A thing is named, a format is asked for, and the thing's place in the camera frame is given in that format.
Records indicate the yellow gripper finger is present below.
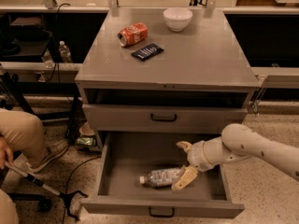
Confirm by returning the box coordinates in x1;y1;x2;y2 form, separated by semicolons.
171;165;198;191
177;141;192;153

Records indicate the clear plastic water bottle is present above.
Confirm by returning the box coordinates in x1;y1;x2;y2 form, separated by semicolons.
139;168;181;188

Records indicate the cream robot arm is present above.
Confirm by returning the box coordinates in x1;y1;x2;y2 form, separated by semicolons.
172;123;299;190

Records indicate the open grey lower drawer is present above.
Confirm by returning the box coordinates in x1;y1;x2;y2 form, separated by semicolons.
82;132;244;218

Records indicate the closed grey upper drawer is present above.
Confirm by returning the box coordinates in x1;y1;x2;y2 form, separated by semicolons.
83;105;247;134

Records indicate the grey drawer cabinet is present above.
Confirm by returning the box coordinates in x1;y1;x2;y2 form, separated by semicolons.
76;8;259;144

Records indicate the water bottle on shelf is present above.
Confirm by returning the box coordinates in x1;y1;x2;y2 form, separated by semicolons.
59;41;73;63

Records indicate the person's hand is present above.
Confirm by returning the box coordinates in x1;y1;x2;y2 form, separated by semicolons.
0;136;13;169

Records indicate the green packet on floor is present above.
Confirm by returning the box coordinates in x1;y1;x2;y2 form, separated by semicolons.
75;136;99;151

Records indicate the small cup on floor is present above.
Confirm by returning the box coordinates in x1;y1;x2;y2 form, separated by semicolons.
79;122;94;136

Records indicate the dark blue snack packet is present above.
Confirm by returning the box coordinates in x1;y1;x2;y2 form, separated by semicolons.
131;43;164;62

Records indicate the orange soda can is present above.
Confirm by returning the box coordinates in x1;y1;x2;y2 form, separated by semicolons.
118;22;148;47

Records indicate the black grabber stick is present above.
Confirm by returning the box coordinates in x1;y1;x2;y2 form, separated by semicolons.
5;161;88;220

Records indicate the white bowl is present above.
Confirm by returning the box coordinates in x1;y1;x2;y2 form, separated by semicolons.
164;7;192;32

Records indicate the grey sneaker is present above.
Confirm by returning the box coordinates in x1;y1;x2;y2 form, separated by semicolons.
26;140;69;173

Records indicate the person's leg in khaki trousers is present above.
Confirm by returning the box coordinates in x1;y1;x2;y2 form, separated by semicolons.
0;108;46;157

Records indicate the black cable on floor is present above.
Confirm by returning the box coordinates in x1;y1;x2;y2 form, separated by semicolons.
61;154;102;224

